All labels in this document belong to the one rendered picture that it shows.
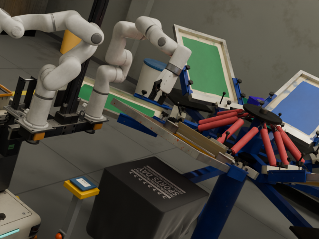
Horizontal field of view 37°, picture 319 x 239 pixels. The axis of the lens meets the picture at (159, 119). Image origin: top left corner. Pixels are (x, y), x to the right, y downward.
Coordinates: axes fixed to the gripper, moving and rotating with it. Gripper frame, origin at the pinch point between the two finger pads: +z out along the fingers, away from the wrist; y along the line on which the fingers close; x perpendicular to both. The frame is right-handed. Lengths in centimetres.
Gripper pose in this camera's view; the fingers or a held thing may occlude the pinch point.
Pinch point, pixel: (155, 99)
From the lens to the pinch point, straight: 226.1
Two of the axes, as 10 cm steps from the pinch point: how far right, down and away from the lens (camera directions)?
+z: -4.9, 8.7, 0.6
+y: -4.5, -1.9, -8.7
